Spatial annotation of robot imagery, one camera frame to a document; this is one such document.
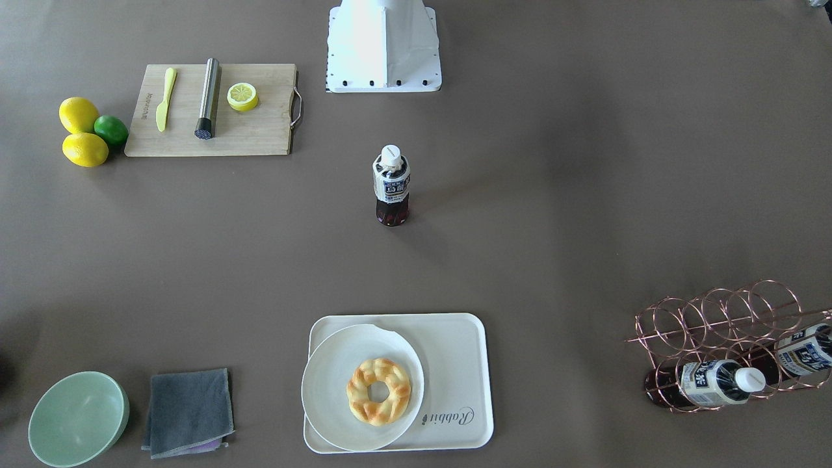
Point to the green bowl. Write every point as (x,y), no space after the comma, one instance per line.
(77,419)

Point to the braided ring bread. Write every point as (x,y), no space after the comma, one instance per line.
(378,392)

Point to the steel muddler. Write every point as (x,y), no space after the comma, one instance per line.
(205,127)

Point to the tea bottle front rack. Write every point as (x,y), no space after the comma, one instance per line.
(695,385)

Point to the green lime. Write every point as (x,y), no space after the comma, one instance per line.
(111,129)

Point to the half lemon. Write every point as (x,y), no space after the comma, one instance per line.
(242,97)

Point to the grey folded cloth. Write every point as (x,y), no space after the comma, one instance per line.
(189,412)

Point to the copper wire bottle rack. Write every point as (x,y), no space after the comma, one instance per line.
(727,324)

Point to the whole lemon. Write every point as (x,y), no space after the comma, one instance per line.
(78,115)
(85,149)

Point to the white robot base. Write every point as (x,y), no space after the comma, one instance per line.
(383,46)

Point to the cream serving tray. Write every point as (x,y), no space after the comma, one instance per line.
(455,412)

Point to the white round plate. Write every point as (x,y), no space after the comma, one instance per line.
(323,388)

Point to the yellow plastic knife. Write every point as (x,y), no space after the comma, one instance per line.
(161,114)

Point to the whole lemon far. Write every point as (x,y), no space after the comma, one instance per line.
(78,115)

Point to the whole lemon near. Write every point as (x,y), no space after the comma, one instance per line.
(85,149)

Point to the tea bottle rack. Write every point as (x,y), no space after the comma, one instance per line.
(391,175)
(798,354)
(695,385)

